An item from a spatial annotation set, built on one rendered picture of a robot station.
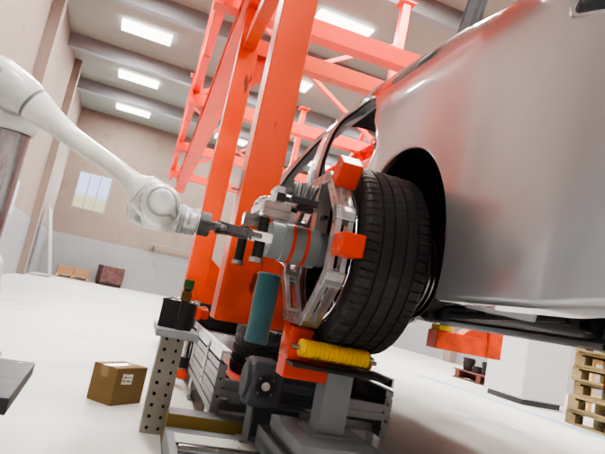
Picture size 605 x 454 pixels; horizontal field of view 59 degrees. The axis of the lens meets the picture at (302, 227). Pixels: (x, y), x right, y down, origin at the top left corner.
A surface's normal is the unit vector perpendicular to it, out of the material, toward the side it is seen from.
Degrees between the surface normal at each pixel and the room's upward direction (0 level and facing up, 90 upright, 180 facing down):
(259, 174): 90
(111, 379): 90
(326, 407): 90
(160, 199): 93
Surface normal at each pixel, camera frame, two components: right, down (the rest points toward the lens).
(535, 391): 0.29, -0.08
